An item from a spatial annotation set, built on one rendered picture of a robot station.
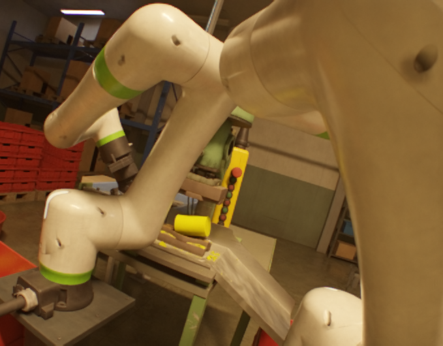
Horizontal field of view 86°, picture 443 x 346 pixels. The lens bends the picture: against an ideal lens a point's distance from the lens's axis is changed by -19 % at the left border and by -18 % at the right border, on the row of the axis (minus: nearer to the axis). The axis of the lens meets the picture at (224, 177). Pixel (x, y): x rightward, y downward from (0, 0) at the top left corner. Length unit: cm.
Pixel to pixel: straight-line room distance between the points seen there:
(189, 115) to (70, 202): 29
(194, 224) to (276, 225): 531
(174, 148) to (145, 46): 23
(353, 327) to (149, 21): 52
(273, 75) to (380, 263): 16
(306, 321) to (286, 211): 572
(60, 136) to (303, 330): 68
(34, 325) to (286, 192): 576
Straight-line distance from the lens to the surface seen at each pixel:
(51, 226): 62
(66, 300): 67
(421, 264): 20
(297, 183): 610
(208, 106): 55
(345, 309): 45
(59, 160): 473
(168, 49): 45
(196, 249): 92
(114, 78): 51
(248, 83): 27
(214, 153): 89
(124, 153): 84
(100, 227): 62
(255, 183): 614
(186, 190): 91
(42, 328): 64
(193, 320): 90
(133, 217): 65
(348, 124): 17
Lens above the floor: 133
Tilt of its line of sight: 4 degrees down
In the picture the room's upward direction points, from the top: 16 degrees clockwise
